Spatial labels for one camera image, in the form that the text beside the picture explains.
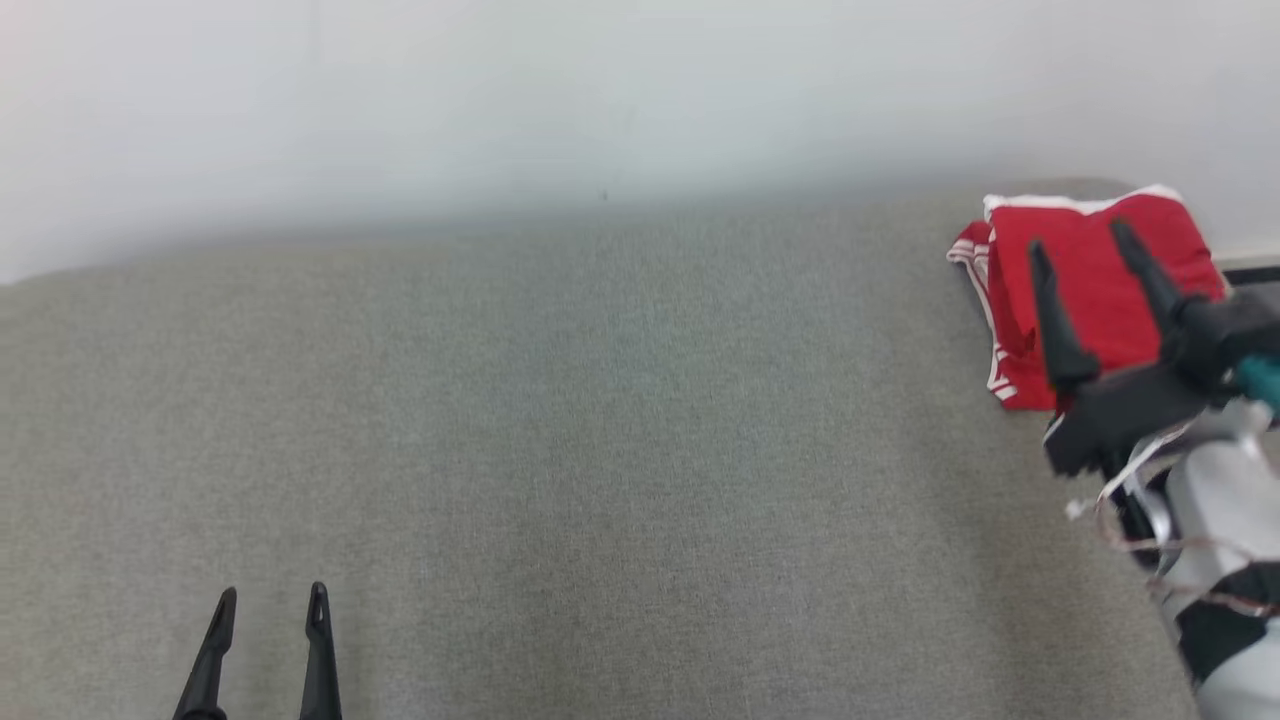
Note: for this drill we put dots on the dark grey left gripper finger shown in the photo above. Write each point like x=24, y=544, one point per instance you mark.
x=210, y=660
x=320, y=660

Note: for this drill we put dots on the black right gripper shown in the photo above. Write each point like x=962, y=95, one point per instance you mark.
x=1160, y=390

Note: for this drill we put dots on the red shorts with white stripes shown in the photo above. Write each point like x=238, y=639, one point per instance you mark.
x=1095, y=270

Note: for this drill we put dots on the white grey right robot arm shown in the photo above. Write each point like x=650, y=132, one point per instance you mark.
x=1230, y=540

